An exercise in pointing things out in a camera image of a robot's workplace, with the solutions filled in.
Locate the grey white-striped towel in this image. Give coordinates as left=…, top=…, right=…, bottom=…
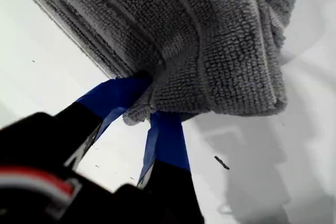
left=9, top=0, right=300, bottom=127

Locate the red white servo wire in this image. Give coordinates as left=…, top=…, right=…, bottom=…
left=0, top=165, right=81, bottom=218

